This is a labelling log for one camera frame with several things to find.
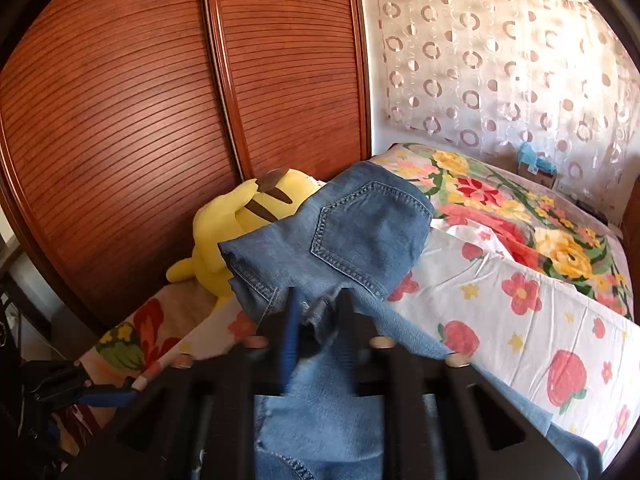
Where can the circle-patterned sheer curtain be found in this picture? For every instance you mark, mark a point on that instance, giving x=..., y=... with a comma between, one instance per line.
x=500, y=60

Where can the slatted wooden wardrobe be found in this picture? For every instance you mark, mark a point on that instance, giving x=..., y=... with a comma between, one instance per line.
x=125, y=135

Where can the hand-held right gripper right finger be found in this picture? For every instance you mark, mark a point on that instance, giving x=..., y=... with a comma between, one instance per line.
x=347, y=350

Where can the floral blanket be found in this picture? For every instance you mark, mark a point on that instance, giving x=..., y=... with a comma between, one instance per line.
x=500, y=210

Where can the box with blue item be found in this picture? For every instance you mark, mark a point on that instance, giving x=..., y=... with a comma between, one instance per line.
x=535, y=167

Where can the blue denim pants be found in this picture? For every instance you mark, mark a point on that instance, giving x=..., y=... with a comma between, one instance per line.
x=365, y=225

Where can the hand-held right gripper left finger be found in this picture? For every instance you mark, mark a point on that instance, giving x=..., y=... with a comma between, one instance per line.
x=289, y=355

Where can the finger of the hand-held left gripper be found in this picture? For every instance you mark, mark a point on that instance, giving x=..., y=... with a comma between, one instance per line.
x=110, y=397

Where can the yellow plush toy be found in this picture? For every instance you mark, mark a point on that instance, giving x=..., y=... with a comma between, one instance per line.
x=215, y=240

